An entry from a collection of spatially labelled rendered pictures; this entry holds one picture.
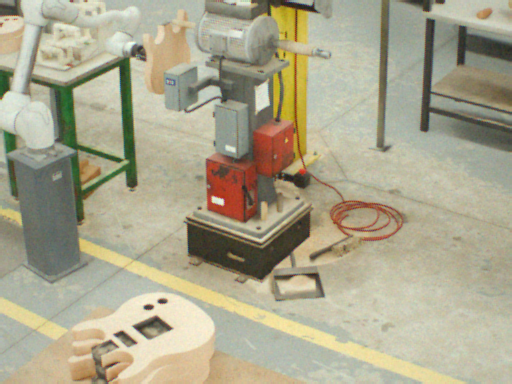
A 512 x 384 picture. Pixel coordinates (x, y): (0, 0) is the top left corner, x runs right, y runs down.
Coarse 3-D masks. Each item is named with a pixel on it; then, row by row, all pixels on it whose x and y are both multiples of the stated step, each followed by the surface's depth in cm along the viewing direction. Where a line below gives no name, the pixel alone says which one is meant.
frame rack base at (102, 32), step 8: (88, 16) 577; (104, 24) 563; (112, 24) 570; (72, 32) 571; (80, 32) 567; (96, 32) 560; (104, 32) 566; (112, 32) 572; (104, 40) 568; (104, 48) 570
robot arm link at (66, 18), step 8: (48, 0) 484; (56, 0) 483; (64, 0) 487; (48, 8) 484; (56, 8) 484; (64, 8) 487; (72, 8) 492; (48, 16) 492; (56, 16) 489; (64, 16) 490; (72, 16) 493
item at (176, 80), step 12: (168, 72) 487; (180, 72) 486; (192, 72) 492; (168, 84) 489; (180, 84) 486; (168, 96) 492; (180, 96) 489; (192, 96) 498; (216, 96) 498; (168, 108) 496; (180, 108) 492; (192, 108) 504
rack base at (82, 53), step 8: (64, 40) 563; (72, 40) 563; (96, 40) 561; (72, 48) 554; (80, 48) 550; (88, 48) 557; (96, 48) 563; (64, 56) 560; (80, 56) 553; (88, 56) 558
